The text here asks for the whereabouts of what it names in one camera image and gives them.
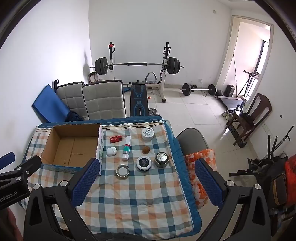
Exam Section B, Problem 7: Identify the black exercise equipment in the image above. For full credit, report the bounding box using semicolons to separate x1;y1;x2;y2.
229;125;296;209

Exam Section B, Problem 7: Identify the dark blue cloth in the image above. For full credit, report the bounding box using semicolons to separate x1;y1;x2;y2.
65;111;84;121

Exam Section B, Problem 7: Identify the blue foam mat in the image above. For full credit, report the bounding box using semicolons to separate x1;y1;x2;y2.
32;84;71;123

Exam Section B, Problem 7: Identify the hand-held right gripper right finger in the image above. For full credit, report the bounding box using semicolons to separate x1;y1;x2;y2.
195;158;271;241

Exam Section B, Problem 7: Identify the blue blanket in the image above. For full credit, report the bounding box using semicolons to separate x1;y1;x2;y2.
35;115;203;234

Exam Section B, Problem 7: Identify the grey plastic chair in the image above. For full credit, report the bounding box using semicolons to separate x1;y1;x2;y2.
176;128;210;160

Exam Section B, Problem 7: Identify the treadmill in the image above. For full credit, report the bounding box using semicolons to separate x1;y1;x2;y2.
216;71;262;109

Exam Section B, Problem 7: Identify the long barbell with black plates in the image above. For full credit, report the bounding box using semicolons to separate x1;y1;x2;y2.
89;57;185;75

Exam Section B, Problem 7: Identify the black resistance band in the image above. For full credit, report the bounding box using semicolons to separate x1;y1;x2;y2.
233;54;239;94

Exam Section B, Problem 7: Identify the dark wooden chair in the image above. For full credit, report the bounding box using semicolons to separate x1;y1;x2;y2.
225;93;272;148

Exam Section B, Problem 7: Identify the metal perforated lid cup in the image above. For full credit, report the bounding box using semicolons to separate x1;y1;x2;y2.
154;152;170;168

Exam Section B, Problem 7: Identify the plaid blanket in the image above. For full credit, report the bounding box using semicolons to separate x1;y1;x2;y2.
20;119;195;234

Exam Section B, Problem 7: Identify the white jar with black lid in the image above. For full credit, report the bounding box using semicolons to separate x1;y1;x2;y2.
142;127;155;141

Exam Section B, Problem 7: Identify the white door frame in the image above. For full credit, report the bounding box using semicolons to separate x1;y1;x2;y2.
216;15;275;98

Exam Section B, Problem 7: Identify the black blue weight bench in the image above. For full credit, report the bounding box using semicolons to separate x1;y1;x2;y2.
129;85;149;116

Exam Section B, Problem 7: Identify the red cloth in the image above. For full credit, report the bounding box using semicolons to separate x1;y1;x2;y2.
284;155;296;186

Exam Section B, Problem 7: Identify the white barbell rack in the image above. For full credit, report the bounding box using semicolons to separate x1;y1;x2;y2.
108;42;172;103

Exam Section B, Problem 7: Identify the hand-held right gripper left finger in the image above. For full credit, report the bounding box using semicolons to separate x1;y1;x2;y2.
24;158;102;241

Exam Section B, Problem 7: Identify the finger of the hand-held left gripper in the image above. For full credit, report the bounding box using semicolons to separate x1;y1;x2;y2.
0;152;16;170
0;155;42;184

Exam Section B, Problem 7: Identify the silver ring lid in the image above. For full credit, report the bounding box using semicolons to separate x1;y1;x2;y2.
116;164;130;179

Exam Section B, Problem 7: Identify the grey padded chair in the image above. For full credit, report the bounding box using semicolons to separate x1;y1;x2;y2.
57;82;85;116
82;80;127;120

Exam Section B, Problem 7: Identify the black round tin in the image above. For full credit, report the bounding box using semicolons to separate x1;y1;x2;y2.
136;156;152;171

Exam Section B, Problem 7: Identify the orange white patterned cloth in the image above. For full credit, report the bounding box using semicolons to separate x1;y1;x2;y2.
184;149;216;209

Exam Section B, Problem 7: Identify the short barbell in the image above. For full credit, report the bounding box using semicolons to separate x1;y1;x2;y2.
180;83;216;96

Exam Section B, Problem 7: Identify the person's left hand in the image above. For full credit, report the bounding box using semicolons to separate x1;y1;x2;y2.
0;206;21;241

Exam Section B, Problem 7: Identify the silver handle frame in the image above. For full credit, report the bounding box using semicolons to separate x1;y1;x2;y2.
145;72;159;85

